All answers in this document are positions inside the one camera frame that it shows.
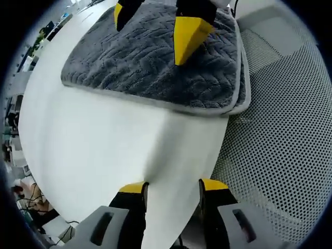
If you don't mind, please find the dark grey towel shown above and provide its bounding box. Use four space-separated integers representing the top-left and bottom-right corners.
60 3 252 117

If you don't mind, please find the black cable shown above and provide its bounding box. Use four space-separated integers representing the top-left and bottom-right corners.
230 0 239 19
64 219 80 234

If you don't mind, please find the green potted plant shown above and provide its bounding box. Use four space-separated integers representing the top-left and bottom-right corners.
32 26 47 57

